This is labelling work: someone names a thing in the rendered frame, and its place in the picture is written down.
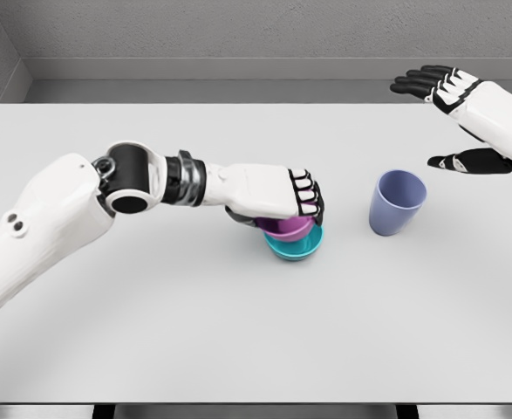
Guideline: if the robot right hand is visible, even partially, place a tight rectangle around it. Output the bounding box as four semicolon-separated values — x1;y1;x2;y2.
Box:
389;65;512;175

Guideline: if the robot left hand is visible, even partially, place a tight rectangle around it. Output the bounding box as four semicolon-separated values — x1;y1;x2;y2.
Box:
223;163;325;230

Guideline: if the magenta bowl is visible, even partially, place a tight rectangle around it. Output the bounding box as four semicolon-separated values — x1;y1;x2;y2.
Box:
254;215;318;244

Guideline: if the teal bowl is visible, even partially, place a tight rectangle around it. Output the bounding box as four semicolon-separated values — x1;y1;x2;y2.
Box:
263;223;325;263

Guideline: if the lavender cup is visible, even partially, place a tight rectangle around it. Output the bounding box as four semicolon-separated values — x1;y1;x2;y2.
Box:
368;169;427;237

